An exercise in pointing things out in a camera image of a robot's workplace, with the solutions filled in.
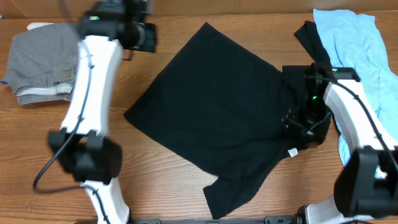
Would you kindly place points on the light blue t-shirt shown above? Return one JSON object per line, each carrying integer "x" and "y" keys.
{"x": 353, "y": 40}

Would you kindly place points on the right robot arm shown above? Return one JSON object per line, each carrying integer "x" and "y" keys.
{"x": 366, "y": 188}

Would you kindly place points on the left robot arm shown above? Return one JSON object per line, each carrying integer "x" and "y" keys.
{"x": 107, "y": 35}

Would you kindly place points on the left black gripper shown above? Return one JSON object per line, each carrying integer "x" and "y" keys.
{"x": 151, "y": 47}

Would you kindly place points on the grey folded shorts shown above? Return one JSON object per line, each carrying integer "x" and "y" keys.
{"x": 42, "y": 64}

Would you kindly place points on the black t-shirt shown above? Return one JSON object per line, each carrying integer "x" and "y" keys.
{"x": 220, "y": 107}

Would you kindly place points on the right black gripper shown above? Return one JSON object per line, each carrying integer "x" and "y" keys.
{"x": 316, "y": 132}

